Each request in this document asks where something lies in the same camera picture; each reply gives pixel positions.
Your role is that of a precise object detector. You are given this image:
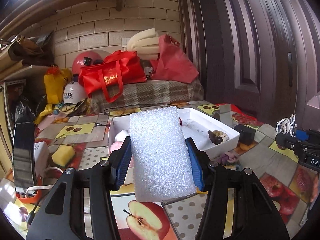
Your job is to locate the beige brown braided scrunchie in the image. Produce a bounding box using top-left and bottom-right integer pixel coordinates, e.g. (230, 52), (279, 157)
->
(207, 130), (229, 145)

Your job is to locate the white foam block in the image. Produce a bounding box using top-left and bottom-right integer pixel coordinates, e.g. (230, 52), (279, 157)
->
(129, 107), (196, 202)

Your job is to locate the black white patterned scarf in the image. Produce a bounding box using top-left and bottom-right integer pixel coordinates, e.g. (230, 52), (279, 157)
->
(276, 114), (297, 137)

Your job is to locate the purple braided scrunchie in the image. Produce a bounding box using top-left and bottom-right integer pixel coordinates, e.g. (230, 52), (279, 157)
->
(215, 152), (239, 166)

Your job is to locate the black cube box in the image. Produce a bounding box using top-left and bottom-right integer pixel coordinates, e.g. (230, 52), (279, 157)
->
(233, 124), (255, 145)

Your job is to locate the orange phone stand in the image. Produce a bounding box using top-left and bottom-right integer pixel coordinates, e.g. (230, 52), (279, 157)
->
(15, 190), (43, 204)

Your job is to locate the yellow sponge block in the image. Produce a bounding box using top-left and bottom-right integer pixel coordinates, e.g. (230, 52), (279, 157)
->
(52, 145), (75, 167)

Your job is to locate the white shallow cardboard tray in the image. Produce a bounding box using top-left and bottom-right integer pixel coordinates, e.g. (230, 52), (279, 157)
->
(107, 107), (241, 185)

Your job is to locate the white power bank box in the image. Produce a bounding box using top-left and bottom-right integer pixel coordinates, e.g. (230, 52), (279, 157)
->
(34, 141), (49, 177)

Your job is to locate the pink fluffy plush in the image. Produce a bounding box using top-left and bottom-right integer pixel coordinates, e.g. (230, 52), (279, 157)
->
(110, 129), (130, 153)

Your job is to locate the black smartphone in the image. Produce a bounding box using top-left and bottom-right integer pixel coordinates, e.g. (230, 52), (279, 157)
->
(12, 122), (37, 197)

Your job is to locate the dark brown door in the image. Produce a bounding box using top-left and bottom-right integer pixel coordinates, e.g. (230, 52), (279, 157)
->
(178, 0), (319, 129)

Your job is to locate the black plastic bag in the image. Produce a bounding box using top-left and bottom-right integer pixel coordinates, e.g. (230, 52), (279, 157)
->
(14, 95), (47, 124)

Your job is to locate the white hard hat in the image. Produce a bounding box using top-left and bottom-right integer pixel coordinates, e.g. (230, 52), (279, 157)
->
(63, 81), (87, 104)

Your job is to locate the yellow gift bag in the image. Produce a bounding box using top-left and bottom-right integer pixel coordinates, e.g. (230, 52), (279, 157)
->
(44, 64), (72, 105)

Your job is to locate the plaid covered furniture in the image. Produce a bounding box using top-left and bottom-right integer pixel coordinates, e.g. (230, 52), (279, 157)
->
(90, 80), (204, 114)

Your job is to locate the dark red cloth bag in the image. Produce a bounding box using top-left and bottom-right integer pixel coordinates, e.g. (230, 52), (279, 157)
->
(150, 34), (199, 83)

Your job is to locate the red tote bag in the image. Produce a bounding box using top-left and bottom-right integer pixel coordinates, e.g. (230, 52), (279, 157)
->
(78, 50), (146, 103)

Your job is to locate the pink helmet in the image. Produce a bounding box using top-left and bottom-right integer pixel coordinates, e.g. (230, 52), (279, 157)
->
(72, 49), (109, 75)

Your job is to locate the cream foam roll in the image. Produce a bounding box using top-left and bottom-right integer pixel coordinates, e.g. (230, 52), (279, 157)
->
(127, 28), (159, 60)

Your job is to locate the white charging cable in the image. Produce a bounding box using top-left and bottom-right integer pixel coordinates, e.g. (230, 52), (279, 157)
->
(24, 166), (65, 197)

